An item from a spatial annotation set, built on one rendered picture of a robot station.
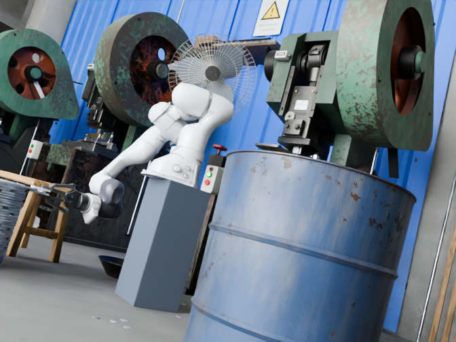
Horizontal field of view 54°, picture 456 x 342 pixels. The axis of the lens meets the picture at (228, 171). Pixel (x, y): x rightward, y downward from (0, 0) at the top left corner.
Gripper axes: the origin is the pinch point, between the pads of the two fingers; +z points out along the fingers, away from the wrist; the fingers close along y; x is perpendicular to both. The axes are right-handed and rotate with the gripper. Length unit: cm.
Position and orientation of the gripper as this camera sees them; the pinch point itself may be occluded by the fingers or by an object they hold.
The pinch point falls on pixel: (40, 190)
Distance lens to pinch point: 188.9
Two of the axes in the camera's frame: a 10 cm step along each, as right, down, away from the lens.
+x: 7.6, 1.0, -6.5
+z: -6.0, -2.8, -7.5
